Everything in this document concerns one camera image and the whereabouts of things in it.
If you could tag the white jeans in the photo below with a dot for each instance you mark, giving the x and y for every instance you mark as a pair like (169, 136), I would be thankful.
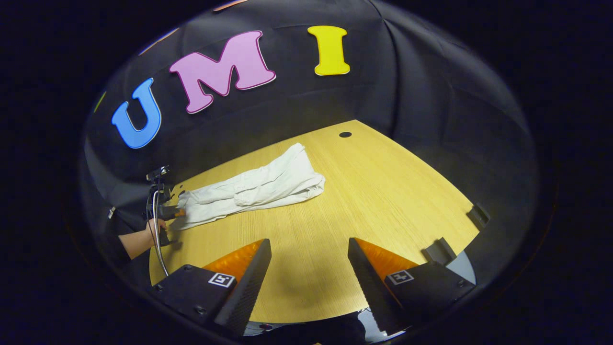
(268, 184)

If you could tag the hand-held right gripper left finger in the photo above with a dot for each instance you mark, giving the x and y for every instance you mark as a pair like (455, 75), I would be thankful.
(251, 282)

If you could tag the white cloth clip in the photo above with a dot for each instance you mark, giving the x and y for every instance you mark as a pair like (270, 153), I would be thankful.
(111, 212)

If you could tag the black table clamp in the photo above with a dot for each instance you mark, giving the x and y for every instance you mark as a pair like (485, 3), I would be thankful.
(438, 250)
(479, 215)

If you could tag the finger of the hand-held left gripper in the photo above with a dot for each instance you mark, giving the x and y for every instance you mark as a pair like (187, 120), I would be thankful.
(179, 212)

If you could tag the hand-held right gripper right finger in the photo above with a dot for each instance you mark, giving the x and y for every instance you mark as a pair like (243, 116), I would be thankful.
(366, 287)

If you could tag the black backdrop cloth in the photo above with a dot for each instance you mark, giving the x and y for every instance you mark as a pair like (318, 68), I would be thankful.
(383, 86)

